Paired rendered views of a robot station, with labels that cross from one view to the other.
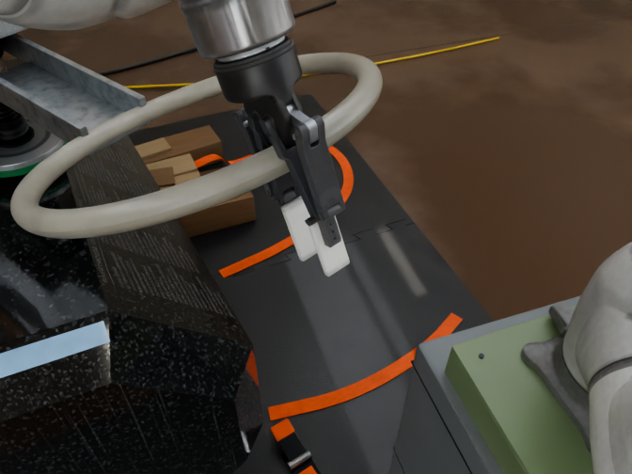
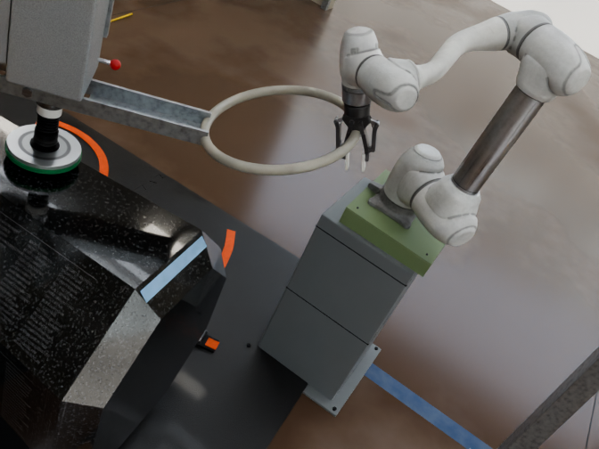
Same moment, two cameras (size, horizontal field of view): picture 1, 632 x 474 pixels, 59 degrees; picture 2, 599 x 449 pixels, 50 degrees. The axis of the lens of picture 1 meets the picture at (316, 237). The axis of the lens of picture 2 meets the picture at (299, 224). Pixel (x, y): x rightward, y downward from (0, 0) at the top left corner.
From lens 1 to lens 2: 1.64 m
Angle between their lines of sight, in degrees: 43
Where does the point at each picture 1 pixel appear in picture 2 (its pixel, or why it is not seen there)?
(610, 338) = (416, 180)
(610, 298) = (413, 167)
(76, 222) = (314, 165)
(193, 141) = not seen: outside the picture
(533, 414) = (384, 222)
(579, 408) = (397, 215)
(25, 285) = (147, 229)
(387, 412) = (228, 296)
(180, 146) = not seen: outside the picture
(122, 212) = (331, 158)
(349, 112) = not seen: hidden behind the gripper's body
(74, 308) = (184, 232)
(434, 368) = (334, 221)
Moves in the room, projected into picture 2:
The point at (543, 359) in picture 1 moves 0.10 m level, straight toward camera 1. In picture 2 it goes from (378, 202) to (382, 220)
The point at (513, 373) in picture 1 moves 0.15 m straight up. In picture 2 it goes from (370, 210) to (388, 179)
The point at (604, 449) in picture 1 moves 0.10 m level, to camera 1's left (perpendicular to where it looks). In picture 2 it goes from (429, 210) to (411, 216)
